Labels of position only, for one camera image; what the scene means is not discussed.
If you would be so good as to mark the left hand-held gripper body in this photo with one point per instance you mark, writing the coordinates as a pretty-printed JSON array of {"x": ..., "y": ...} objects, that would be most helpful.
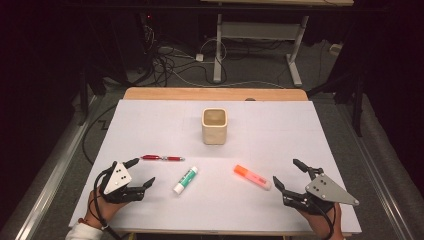
[{"x": 116, "y": 180}]

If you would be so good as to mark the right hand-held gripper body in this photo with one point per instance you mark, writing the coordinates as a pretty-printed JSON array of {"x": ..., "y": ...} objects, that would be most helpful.
[{"x": 325, "y": 191}]

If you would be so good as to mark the red pen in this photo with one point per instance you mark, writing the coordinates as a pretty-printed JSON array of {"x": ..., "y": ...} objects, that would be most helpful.
[{"x": 161, "y": 158}]

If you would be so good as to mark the green and white glue stick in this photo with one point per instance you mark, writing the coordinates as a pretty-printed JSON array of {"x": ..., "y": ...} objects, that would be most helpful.
[{"x": 185, "y": 180}]

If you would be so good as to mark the beige square pen holder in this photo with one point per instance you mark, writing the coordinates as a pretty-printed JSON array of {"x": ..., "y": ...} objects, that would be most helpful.
[{"x": 214, "y": 128}]

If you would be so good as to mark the person's right hand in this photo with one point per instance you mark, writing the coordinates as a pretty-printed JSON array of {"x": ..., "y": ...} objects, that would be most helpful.
[{"x": 325, "y": 225}]

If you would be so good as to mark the person's left hand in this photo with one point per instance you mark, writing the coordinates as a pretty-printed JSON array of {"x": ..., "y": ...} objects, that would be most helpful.
[{"x": 101, "y": 210}]

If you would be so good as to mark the orange highlighter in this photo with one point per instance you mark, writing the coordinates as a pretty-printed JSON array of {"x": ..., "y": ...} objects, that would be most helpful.
[{"x": 252, "y": 177}]

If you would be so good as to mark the white board table cover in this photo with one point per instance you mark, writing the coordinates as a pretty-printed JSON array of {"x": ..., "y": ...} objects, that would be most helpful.
[{"x": 216, "y": 206}]

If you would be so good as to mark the black metal stand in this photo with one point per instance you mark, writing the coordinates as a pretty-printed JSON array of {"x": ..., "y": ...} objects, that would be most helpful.
[{"x": 357, "y": 103}]

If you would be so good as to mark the white power adapter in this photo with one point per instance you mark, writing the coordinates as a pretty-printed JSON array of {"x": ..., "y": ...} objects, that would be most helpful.
[{"x": 199, "y": 57}]

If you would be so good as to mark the grey metal floor rail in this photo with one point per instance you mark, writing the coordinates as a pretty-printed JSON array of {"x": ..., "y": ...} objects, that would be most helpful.
[
  {"x": 50, "y": 186},
  {"x": 376, "y": 173}
]

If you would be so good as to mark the white metal desk frame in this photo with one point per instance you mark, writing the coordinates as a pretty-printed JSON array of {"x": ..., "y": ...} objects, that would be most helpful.
[{"x": 256, "y": 30}]

